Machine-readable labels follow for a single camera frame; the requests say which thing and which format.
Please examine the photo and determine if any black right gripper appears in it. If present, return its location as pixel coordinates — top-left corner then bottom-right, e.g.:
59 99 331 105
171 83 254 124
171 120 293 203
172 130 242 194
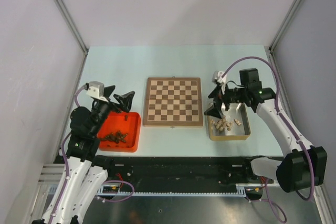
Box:
204 82 248 119

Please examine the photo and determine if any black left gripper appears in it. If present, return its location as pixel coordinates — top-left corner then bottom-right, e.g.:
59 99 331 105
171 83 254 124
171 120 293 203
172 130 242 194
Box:
90 85 134 135

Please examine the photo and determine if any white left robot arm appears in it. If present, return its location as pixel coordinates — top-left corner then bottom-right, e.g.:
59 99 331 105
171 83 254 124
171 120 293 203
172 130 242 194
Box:
33 81 135 223

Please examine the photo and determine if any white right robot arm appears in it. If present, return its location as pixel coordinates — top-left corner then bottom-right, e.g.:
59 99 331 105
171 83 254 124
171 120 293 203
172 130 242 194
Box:
204 68 328 193

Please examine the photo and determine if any pile of light chess pieces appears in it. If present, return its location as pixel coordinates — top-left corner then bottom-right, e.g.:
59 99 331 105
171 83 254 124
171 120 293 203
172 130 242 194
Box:
209 118 242 132

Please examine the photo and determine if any pile of dark chess pieces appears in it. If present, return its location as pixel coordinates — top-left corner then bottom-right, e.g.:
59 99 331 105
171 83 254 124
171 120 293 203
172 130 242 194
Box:
103 131 129 148

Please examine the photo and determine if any wooden chess board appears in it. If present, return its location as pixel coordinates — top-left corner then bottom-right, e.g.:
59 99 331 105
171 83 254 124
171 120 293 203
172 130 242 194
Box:
143 77 203 127

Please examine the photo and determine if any gold metal tin tray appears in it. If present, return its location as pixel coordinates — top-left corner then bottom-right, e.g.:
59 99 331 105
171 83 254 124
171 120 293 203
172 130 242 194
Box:
207 103 251 141

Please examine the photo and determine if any orange plastic tray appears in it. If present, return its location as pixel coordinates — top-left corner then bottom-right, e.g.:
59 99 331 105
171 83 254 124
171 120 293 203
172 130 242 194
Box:
97 112 141 153

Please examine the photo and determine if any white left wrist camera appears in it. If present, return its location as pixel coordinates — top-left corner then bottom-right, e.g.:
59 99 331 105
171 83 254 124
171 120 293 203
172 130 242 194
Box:
85 81 108 102

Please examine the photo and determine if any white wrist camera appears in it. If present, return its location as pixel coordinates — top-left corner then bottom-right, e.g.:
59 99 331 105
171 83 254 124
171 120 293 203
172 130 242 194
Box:
212 71 227 93
85 81 108 102

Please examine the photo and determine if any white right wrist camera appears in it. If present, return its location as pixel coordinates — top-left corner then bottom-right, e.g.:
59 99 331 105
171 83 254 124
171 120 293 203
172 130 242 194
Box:
212 71 227 93

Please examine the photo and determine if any grey slotted cable duct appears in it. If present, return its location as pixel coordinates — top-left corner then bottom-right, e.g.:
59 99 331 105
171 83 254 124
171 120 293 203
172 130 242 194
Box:
97 185 263 197

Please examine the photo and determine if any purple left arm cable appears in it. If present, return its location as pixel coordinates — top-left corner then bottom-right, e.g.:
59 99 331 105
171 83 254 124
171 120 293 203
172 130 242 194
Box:
48 84 135 224

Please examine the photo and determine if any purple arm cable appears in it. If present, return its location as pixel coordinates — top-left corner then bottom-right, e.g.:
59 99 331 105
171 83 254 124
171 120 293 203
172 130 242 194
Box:
48 84 135 224
219 56 316 223

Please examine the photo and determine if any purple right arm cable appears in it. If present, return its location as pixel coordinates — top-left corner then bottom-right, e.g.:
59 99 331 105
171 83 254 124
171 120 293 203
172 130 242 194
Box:
219 56 316 223

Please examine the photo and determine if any left aluminium frame post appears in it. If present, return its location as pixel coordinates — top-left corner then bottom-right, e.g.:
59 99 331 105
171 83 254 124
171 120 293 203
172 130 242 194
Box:
54 0 89 56

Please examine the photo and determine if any aluminium frame post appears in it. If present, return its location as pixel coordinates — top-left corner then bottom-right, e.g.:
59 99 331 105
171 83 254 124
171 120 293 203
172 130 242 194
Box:
54 0 89 56
268 0 304 52

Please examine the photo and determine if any right aluminium frame post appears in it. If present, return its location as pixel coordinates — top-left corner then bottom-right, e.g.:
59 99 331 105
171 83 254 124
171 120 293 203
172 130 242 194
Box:
268 0 304 52

